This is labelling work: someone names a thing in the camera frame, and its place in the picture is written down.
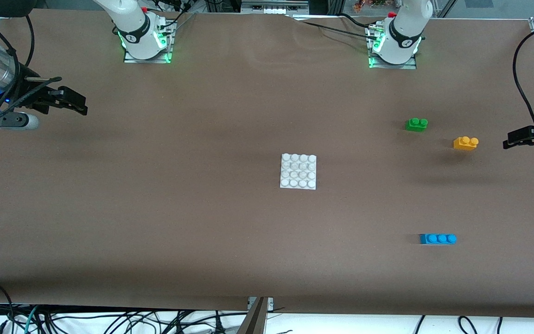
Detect yellow two-stud block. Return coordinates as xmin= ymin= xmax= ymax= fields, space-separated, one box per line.
xmin=453 ymin=136 xmax=479 ymax=151

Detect white studded base plate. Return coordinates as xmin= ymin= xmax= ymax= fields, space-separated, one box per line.
xmin=280 ymin=154 xmax=318 ymax=190

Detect blue three-stud block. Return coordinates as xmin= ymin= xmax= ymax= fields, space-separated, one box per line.
xmin=419 ymin=233 xmax=458 ymax=245

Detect small colourful object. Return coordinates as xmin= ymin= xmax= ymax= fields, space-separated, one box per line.
xmin=353 ymin=0 xmax=391 ymax=12

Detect white plastic strip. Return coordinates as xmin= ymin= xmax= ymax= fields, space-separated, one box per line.
xmin=241 ymin=0 xmax=310 ymax=15

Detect brown table cover mat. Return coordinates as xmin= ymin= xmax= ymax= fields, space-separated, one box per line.
xmin=0 ymin=8 xmax=534 ymax=320

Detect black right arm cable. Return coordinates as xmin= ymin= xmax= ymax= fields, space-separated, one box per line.
xmin=0 ymin=14 xmax=62 ymax=116

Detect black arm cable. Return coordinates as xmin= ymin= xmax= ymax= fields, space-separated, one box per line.
xmin=0 ymin=14 xmax=62 ymax=116
xmin=513 ymin=30 xmax=534 ymax=130

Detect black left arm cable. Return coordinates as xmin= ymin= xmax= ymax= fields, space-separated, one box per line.
xmin=513 ymin=30 xmax=534 ymax=130

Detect black connector cable bundle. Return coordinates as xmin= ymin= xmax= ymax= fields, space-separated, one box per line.
xmin=140 ymin=0 xmax=199 ymax=34

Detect short black table cable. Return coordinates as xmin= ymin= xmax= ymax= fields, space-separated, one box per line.
xmin=339 ymin=13 xmax=376 ymax=28

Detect teal floor cable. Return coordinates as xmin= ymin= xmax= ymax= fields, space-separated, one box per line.
xmin=22 ymin=305 xmax=41 ymax=334

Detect long black table cable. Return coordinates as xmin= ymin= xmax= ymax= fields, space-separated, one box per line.
xmin=295 ymin=19 xmax=379 ymax=40

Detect tangled black floor cables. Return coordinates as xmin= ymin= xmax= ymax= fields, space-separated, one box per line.
xmin=14 ymin=307 xmax=249 ymax=334

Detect aluminium profile bracket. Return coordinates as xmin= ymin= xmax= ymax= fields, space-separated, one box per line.
xmin=237 ymin=297 xmax=274 ymax=334

